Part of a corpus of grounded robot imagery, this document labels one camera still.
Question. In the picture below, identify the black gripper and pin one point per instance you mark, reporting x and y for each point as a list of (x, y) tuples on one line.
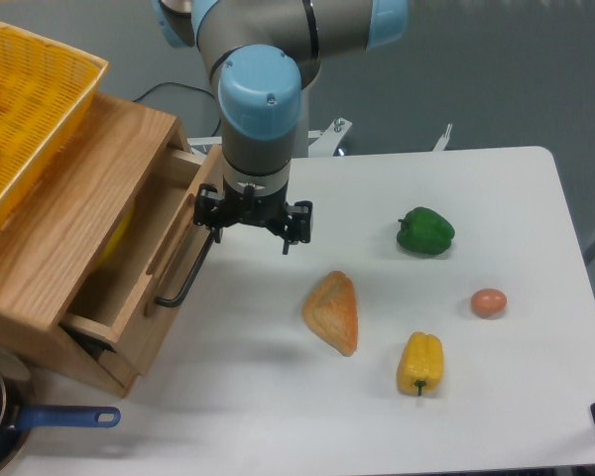
[(216, 210)]

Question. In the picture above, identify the wooden top drawer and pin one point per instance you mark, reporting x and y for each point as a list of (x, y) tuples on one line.
[(114, 315)]

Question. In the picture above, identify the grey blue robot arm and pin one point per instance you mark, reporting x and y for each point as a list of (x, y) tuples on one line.
[(260, 56)]

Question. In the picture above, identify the wooden drawer cabinet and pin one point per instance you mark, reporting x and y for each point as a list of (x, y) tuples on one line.
[(52, 243)]

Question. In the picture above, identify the orange toy bread wedge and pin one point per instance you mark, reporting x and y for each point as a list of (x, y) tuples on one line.
[(331, 313)]

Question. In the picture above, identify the yellow toy banana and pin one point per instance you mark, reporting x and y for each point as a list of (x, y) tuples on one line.
[(116, 237)]

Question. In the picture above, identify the green toy bell pepper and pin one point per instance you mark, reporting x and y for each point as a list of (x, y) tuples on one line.
[(424, 231)]

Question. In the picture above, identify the yellow toy bell pepper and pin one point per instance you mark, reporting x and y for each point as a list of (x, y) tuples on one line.
[(421, 366)]

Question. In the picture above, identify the yellow plastic basket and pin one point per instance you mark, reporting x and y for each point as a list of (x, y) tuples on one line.
[(45, 89)]

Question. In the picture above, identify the brown toy egg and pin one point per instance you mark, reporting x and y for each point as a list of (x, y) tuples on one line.
[(488, 302)]

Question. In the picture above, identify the blue handled frying pan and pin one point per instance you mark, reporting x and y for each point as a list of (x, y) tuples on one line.
[(20, 412)]

